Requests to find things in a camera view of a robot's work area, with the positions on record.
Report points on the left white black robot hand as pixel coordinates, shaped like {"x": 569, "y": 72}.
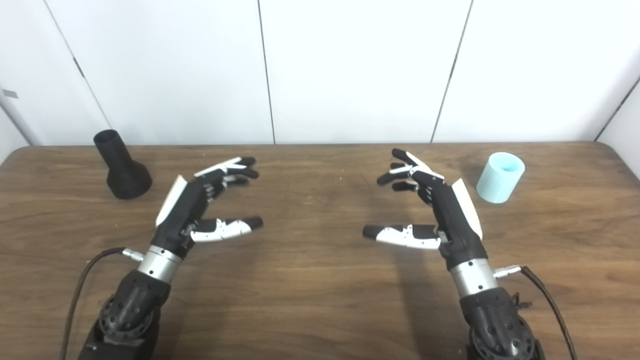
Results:
{"x": 180, "y": 210}

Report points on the light blue cylinder cup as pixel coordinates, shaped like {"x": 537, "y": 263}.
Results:
{"x": 497, "y": 182}

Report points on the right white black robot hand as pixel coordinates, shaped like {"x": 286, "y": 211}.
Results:
{"x": 457, "y": 225}

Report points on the small grey wall tag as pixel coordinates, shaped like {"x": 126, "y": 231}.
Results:
{"x": 10, "y": 93}

